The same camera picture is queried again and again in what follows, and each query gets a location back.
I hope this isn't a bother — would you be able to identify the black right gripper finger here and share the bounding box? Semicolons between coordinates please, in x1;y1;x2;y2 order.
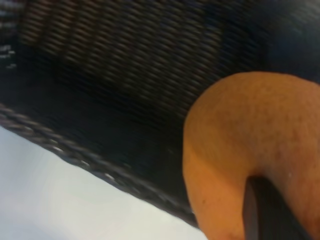
242;177;314;240

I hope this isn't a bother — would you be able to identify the orange fruit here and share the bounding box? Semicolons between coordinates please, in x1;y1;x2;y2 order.
182;71;320;240

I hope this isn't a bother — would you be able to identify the dark brown wicker basket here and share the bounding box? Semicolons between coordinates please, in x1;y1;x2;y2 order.
0;0;320;230

